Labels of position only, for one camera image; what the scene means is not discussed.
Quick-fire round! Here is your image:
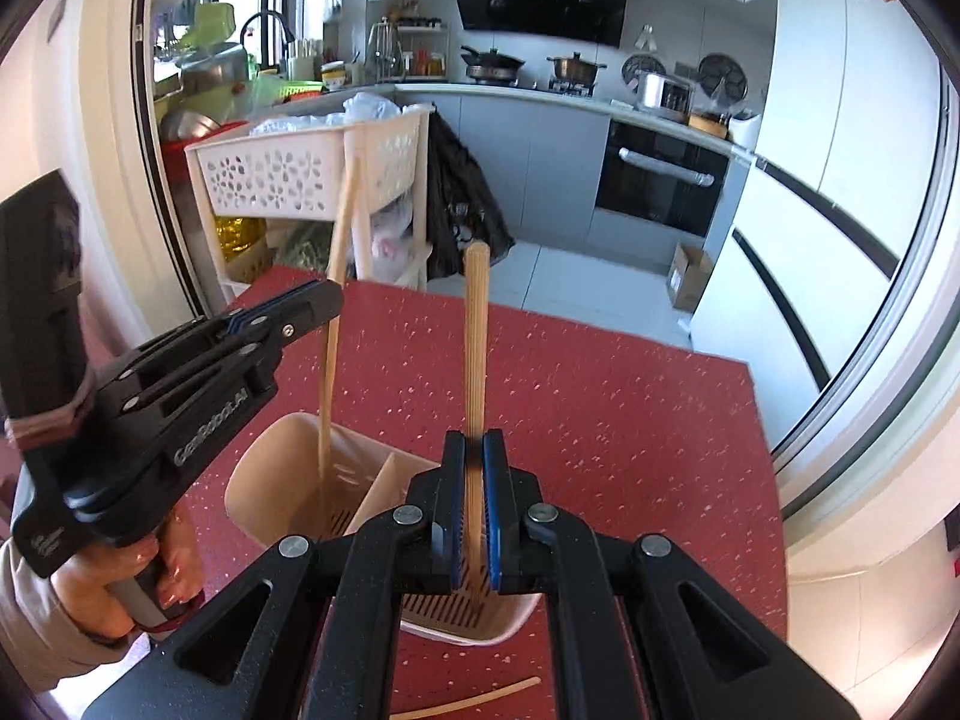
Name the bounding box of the left hand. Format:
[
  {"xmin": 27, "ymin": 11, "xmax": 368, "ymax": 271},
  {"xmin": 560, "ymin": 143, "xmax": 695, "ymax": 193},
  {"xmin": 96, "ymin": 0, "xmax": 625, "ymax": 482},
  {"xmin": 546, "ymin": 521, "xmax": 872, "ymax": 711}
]
[{"xmin": 50, "ymin": 500, "xmax": 203, "ymax": 640}]

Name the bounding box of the black hanging bag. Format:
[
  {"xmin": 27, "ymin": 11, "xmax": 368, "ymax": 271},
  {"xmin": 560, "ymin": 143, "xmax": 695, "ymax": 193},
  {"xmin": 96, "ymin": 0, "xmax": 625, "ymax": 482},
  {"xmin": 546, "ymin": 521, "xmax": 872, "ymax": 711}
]
[{"xmin": 427, "ymin": 110, "xmax": 516, "ymax": 281}]

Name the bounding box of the white floral storage cart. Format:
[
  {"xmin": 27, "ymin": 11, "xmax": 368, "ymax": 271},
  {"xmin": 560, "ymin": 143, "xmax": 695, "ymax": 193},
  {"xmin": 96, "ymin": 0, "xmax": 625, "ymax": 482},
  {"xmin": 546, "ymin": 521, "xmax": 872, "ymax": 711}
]
[{"xmin": 185, "ymin": 104, "xmax": 433, "ymax": 289}]

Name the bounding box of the white refrigerator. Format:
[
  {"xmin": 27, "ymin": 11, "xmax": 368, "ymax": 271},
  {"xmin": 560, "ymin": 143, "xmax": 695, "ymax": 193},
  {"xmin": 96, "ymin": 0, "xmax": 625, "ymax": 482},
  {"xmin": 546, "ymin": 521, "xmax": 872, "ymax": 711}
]
[{"xmin": 692, "ymin": 0, "xmax": 942, "ymax": 447}]

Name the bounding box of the black wok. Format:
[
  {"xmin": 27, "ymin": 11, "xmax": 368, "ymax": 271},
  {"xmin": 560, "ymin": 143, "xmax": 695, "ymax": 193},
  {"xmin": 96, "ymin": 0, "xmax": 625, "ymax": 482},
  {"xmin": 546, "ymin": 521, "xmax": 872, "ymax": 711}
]
[{"xmin": 460, "ymin": 46, "xmax": 524, "ymax": 86}]

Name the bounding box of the black built-in oven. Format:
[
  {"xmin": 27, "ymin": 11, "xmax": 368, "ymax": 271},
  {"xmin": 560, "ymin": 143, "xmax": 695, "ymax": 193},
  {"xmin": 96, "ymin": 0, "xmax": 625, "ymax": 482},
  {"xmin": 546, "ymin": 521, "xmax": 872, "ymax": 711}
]
[{"xmin": 596, "ymin": 121, "xmax": 729, "ymax": 238}]

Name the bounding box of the steel cooking pot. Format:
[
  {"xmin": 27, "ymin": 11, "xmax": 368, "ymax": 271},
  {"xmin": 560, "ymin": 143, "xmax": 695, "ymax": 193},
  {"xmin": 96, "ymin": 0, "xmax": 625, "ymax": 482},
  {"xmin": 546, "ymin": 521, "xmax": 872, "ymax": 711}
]
[{"xmin": 548, "ymin": 52, "xmax": 605, "ymax": 88}]

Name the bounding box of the kitchen faucet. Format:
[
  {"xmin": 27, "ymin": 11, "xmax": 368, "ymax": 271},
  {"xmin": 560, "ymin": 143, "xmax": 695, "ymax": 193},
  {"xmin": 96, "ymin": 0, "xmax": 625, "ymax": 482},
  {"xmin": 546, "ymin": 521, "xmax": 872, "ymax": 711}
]
[{"xmin": 239, "ymin": 8, "xmax": 296, "ymax": 70}]

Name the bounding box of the wooden chopstick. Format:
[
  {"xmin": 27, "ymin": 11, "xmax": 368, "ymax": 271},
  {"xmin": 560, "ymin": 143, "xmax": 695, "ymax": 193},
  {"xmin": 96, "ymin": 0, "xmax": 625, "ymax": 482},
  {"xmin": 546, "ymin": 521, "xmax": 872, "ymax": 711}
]
[
  {"xmin": 317, "ymin": 152, "xmax": 363, "ymax": 496},
  {"xmin": 464, "ymin": 241, "xmax": 490, "ymax": 608},
  {"xmin": 389, "ymin": 676, "xmax": 542, "ymax": 720}
]

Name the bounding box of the white utensil holder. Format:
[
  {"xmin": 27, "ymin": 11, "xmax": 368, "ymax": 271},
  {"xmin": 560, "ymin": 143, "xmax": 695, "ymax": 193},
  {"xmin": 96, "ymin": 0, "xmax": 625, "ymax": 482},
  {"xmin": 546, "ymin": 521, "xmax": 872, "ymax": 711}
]
[{"xmin": 224, "ymin": 411, "xmax": 540, "ymax": 647}]

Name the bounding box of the cardboard box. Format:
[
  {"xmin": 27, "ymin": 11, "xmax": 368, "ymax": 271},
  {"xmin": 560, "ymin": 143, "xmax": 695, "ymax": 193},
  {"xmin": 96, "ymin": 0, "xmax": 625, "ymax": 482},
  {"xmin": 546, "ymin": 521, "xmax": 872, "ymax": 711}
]
[{"xmin": 665, "ymin": 244, "xmax": 713, "ymax": 312}]

